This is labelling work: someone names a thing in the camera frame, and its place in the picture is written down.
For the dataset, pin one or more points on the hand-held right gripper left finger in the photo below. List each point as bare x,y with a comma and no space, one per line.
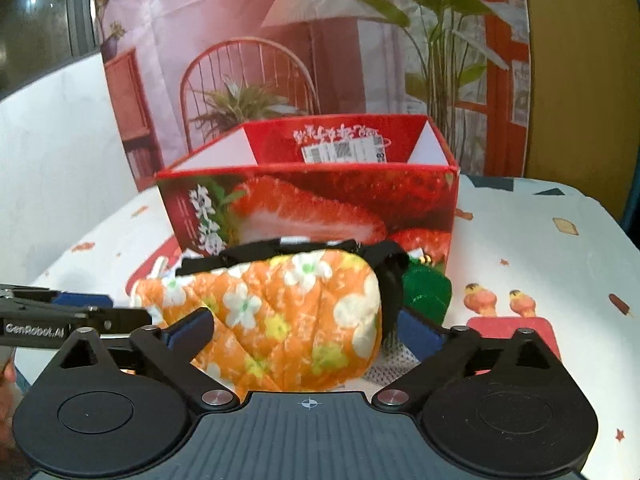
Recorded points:
190,334

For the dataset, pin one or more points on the person's left hand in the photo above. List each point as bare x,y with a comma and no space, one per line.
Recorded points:
6,410

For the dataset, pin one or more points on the printed tablecloth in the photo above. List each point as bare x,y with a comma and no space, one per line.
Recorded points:
550,270

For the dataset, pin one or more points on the dark window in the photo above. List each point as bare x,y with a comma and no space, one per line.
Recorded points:
30,10

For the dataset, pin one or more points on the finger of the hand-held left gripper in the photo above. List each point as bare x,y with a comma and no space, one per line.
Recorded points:
80,300
125,319

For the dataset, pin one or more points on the wall poster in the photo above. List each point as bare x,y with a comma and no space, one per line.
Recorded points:
350,60

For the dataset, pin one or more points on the red strawberry print cardboard box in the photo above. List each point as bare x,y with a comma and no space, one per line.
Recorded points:
325,195

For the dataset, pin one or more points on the orange floral quilted mitt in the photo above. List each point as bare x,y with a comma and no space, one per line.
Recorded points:
300,320

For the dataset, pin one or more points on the white mesh cloth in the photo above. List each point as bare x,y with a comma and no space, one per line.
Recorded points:
395,370

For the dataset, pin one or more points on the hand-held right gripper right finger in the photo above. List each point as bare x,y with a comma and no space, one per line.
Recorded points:
419,335

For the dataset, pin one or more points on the green fabric item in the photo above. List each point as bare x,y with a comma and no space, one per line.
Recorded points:
425,290

